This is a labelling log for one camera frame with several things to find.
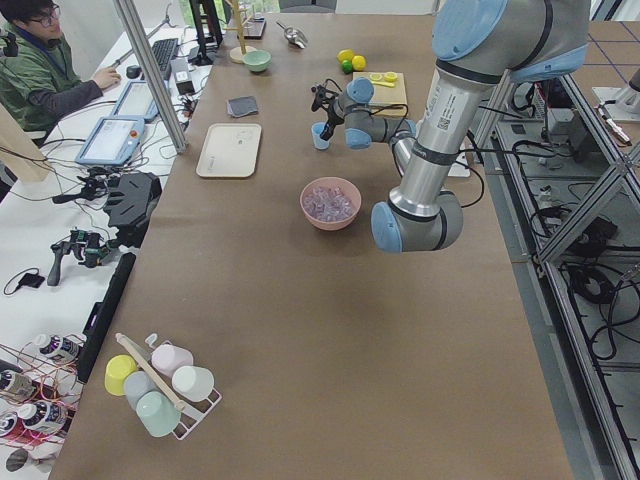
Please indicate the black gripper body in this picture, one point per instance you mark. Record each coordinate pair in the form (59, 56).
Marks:
(333, 116)

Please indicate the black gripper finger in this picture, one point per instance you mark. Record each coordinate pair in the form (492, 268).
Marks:
(327, 131)

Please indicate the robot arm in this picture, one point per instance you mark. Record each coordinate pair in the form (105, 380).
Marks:
(475, 43)

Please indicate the light blue cup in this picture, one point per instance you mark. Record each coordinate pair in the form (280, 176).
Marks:
(316, 132)

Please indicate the metal ice scoop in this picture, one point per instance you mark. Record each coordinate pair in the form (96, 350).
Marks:
(294, 36)

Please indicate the wooden cup tree stand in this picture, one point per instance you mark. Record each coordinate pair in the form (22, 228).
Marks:
(235, 27)

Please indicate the pink cup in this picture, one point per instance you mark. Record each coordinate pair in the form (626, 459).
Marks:
(167, 358)

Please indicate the white cup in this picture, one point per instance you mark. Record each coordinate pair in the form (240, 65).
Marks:
(193, 382)

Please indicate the grey cup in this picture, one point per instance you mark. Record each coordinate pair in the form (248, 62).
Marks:
(136, 385)

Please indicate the yellow cup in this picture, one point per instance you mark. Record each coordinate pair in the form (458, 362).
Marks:
(117, 370)

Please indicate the mint cup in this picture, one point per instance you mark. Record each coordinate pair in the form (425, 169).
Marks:
(157, 413)

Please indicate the green lime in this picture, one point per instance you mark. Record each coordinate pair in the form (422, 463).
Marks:
(346, 66)

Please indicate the wooden cutting board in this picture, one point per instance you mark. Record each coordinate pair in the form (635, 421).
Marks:
(390, 102)

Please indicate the whole lemon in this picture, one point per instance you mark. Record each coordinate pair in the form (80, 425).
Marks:
(358, 63)
(345, 55)

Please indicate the pink bowl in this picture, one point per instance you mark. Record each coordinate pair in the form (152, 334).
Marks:
(347, 187)

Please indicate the grey folded cloth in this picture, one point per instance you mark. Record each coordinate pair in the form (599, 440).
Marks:
(242, 106)

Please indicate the mint green bowl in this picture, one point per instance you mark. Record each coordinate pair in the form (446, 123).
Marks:
(257, 60)

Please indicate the cream rabbit tray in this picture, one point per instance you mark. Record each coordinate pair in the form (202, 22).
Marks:
(229, 150)

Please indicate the black keyboard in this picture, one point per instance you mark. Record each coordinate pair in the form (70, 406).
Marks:
(164, 52)

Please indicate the teach pendant far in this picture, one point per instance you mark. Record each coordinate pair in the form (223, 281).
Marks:
(136, 100)

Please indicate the teach pendant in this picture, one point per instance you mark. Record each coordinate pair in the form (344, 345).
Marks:
(112, 142)
(136, 100)

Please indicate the teach pendant near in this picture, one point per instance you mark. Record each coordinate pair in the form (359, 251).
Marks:
(112, 142)

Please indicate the seated person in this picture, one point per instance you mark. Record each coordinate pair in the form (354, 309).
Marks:
(39, 86)

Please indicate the black gripper camera mount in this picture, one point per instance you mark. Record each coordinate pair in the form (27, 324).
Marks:
(324, 94)

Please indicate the aluminium frame post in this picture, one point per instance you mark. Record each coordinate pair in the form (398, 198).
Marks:
(137, 36)

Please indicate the white wire cup rack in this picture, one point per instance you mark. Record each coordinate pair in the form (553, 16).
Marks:
(192, 413)

